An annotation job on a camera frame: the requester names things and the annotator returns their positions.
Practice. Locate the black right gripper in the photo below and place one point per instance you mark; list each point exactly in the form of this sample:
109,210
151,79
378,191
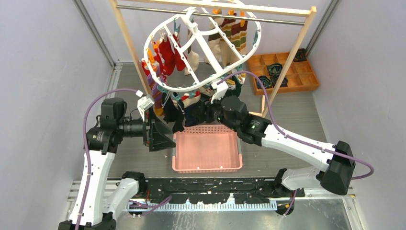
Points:
205,106

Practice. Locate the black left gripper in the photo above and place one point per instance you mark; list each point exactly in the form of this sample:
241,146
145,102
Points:
155,141

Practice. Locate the navy santa sock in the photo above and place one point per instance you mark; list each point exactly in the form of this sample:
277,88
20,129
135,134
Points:
190,111

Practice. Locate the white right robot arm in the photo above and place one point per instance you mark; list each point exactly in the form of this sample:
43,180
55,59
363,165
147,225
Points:
331,165

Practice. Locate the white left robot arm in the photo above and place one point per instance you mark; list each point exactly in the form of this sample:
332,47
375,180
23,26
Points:
91,211

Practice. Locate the white oval clip hanger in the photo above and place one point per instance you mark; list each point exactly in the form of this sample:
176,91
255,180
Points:
221,73

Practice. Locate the pink perforated plastic basket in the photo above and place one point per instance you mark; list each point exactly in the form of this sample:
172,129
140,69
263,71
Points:
206,149

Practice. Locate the red sock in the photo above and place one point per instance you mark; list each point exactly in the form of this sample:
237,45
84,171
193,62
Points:
162,56

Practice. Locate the rolled dark sock in tray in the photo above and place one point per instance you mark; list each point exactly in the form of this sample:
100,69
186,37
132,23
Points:
274,69

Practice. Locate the striped beige maroon sock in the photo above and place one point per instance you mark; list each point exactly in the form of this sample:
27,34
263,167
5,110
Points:
236,32

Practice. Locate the metal hanging rod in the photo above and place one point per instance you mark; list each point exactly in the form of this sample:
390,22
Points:
210,15

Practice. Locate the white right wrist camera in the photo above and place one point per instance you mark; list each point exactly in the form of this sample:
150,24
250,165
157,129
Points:
220,88

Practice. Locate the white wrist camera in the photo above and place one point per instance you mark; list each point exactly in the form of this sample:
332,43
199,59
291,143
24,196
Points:
220,88
144,102

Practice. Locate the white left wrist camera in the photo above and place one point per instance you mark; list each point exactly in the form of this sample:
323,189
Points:
144,102

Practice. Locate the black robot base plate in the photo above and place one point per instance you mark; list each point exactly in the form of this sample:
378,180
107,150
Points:
243,190

